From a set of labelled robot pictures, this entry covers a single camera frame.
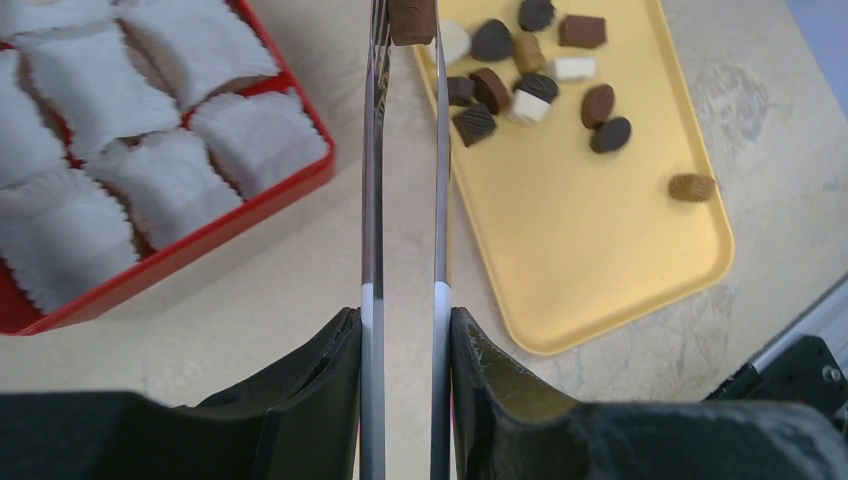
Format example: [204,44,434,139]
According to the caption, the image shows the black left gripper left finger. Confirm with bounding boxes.
[1,308,362,479]

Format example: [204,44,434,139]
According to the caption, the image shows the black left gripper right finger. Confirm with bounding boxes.
[450,307,847,479]

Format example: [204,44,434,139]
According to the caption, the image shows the metal slotted tongs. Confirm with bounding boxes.
[359,1,451,479]

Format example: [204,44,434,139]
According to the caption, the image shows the brown rectangular chocolate bar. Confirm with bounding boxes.
[388,0,437,46]

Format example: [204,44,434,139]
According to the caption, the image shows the caramel barrel chocolate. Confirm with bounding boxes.
[667,173,716,202]
[513,32,546,75]

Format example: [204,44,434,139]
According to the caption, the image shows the dark ribbed square chocolate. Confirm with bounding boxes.
[452,103,497,147]

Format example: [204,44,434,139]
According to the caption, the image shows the white cube chocolate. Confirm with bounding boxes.
[507,90,551,127]

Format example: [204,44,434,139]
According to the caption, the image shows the brown oval chocolate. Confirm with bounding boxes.
[581,84,616,129]

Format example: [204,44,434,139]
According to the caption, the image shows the red chocolate box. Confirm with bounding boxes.
[1,1,335,336]

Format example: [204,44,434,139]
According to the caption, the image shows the brown round chocolate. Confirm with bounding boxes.
[468,67,511,115]

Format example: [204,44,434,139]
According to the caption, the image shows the small dark cube chocolate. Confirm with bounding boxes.
[446,76,476,107]

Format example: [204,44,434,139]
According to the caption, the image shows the dark round ribbed chocolate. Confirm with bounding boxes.
[513,73,559,104]

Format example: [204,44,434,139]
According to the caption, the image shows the white bar chocolate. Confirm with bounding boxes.
[548,56,597,83]

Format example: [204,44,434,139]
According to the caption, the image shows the caramel barrel chocolate upper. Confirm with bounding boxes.
[513,32,546,75]

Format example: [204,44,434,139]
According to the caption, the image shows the white oval chocolate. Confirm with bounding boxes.
[439,19,471,67]

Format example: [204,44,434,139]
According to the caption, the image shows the brown block chocolate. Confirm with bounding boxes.
[558,15,607,49]

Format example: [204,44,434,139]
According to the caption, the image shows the dark flower chocolate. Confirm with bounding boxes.
[518,0,556,32]

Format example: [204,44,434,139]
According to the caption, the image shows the yellow plastic tray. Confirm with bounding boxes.
[451,1,734,355]

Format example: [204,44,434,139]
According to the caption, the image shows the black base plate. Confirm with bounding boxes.
[706,335,847,435]

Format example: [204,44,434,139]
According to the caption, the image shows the aluminium frame rail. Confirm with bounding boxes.
[749,274,847,373]

